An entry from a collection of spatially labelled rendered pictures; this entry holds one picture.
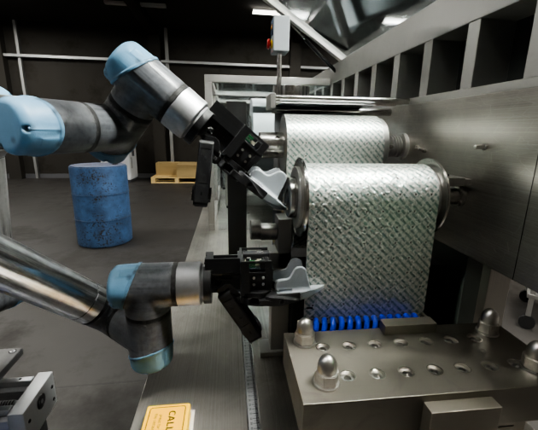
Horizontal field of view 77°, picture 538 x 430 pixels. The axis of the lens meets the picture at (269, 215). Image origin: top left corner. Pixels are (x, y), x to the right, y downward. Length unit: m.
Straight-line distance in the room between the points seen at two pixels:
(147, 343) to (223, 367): 0.19
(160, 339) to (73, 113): 0.38
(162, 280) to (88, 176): 3.72
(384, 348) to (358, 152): 0.45
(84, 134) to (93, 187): 3.72
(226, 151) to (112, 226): 3.85
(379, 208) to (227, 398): 0.44
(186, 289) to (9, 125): 0.32
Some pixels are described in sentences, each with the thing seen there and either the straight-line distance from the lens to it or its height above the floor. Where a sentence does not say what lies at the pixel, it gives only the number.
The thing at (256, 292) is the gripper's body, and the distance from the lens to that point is 0.59.
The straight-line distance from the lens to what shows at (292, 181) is 0.61.
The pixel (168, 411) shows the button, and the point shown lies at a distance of 0.66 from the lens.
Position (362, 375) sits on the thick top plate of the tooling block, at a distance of 0.56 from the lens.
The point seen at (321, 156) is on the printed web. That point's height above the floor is 1.31.
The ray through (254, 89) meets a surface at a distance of 1.60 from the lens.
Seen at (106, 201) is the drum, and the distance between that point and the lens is 4.30.
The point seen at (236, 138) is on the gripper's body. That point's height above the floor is 1.36.
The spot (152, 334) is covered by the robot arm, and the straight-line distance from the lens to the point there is 0.63.
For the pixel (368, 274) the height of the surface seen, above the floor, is 1.12.
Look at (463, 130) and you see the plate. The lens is 0.78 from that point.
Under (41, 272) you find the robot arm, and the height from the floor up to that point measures 1.15.
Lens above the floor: 1.37
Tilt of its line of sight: 14 degrees down
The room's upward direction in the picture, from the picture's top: 1 degrees clockwise
